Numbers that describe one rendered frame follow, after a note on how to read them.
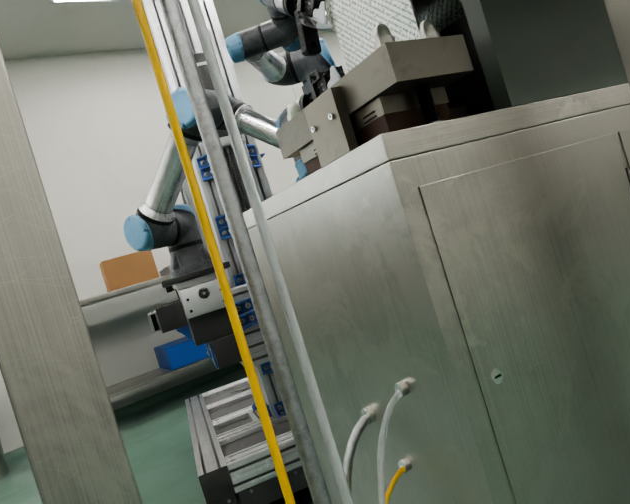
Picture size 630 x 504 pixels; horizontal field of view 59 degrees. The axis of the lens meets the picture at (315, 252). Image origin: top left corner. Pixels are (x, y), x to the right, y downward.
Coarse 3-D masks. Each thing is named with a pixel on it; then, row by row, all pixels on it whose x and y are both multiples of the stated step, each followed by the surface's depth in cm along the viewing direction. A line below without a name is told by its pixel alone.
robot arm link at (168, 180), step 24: (216, 96) 162; (168, 120) 157; (192, 120) 155; (216, 120) 163; (168, 144) 163; (192, 144) 163; (168, 168) 164; (168, 192) 168; (144, 216) 170; (168, 216) 173; (144, 240) 170; (168, 240) 178
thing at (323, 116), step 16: (320, 96) 95; (336, 96) 92; (320, 112) 96; (336, 112) 92; (320, 128) 98; (336, 128) 93; (352, 128) 93; (320, 144) 99; (336, 144) 95; (352, 144) 92; (320, 160) 100
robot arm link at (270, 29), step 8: (288, 16) 148; (264, 24) 152; (272, 24) 151; (280, 24) 149; (288, 24) 149; (264, 32) 151; (272, 32) 151; (280, 32) 151; (288, 32) 151; (296, 32) 151; (272, 40) 152; (280, 40) 152; (288, 40) 153; (296, 40) 153; (272, 48) 155; (288, 48) 155; (296, 48) 155
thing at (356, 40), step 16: (384, 0) 107; (400, 0) 103; (368, 16) 112; (384, 16) 108; (400, 16) 104; (416, 16) 102; (352, 32) 117; (368, 32) 113; (400, 32) 105; (416, 32) 102; (352, 48) 119; (368, 48) 114; (352, 64) 120
